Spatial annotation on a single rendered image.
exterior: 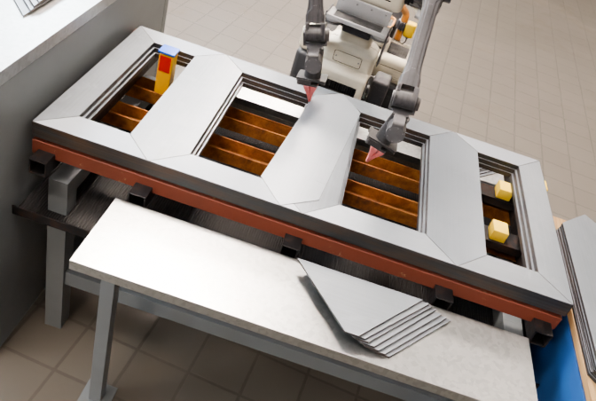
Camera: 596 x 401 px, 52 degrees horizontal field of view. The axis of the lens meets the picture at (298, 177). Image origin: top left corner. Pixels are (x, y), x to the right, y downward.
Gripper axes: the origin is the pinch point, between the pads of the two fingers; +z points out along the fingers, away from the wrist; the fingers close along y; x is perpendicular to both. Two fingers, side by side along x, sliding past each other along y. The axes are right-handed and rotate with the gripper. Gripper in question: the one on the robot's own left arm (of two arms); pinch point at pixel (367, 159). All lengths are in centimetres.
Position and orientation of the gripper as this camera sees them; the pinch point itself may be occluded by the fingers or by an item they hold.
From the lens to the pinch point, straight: 199.0
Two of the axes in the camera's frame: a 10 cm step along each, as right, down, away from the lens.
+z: -4.7, 6.8, 5.6
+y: 8.6, 4.9, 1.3
